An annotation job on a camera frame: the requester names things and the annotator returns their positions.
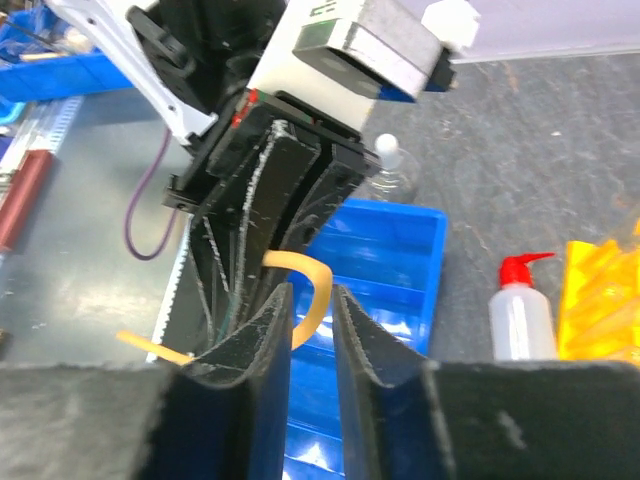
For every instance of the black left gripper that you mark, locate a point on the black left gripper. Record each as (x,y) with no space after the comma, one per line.
(273,189)

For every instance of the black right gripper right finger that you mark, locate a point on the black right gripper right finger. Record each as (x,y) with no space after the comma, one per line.
(389,423)

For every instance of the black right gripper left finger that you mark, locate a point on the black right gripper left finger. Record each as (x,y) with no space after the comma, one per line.
(224,414)

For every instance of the round glass flask white stopper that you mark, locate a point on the round glass flask white stopper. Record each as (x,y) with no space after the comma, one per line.
(398,178)

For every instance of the white wash bottle red cap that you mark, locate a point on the white wash bottle red cap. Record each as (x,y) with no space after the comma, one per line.
(520,316)

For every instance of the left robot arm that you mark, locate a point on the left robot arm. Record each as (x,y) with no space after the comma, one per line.
(186,57)

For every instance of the blue divided plastic bin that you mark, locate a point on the blue divided plastic bin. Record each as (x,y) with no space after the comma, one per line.
(389,256)

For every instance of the yellow test tube rack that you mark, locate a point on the yellow test tube rack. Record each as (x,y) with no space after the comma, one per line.
(598,314)

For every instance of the white cable duct strip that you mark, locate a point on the white cable duct strip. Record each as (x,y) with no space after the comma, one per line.
(163,316)

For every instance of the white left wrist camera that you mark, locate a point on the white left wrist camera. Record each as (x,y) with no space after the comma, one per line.
(341,57)

